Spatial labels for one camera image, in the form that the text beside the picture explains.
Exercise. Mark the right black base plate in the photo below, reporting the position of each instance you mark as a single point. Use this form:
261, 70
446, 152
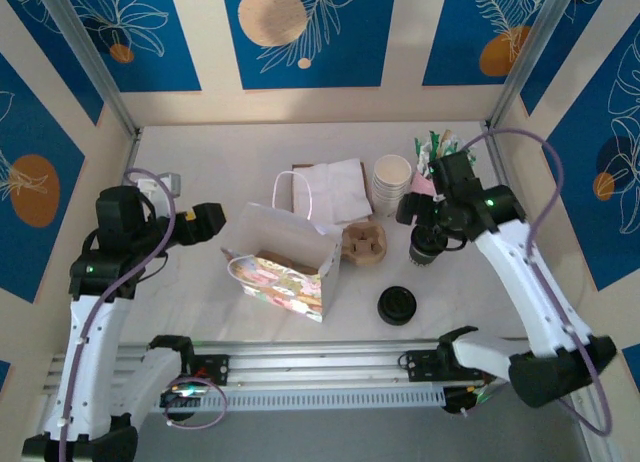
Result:
420, 367

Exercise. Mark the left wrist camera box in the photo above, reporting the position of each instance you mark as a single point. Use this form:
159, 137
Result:
160, 184

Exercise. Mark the stack of white napkins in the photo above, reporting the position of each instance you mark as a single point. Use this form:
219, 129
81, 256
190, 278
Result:
360, 222

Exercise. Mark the black takeout coffee cup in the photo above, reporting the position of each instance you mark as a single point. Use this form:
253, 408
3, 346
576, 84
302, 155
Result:
422, 257

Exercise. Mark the stack of white paper cups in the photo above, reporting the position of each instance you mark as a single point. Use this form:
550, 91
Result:
390, 182

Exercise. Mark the stack of black cup lids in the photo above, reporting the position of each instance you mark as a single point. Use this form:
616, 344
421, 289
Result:
397, 306

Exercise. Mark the floral paper gift bag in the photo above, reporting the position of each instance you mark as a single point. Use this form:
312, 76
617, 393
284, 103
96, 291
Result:
285, 287

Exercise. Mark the aluminium frame leg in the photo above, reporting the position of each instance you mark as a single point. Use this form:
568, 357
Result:
587, 432

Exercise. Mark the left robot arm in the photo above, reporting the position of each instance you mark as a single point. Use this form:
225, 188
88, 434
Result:
85, 362

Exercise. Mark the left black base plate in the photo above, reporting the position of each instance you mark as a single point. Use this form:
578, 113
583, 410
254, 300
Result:
215, 369

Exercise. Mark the green white sugar sachet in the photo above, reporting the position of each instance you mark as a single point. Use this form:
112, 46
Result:
434, 141
421, 154

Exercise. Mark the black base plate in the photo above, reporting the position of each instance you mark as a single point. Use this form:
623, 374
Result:
215, 369
420, 367

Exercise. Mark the aluminium frame post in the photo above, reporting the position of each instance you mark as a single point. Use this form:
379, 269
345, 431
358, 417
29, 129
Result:
85, 47
540, 37

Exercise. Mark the aluminium mounting rail beam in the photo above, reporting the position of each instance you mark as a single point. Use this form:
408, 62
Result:
310, 367

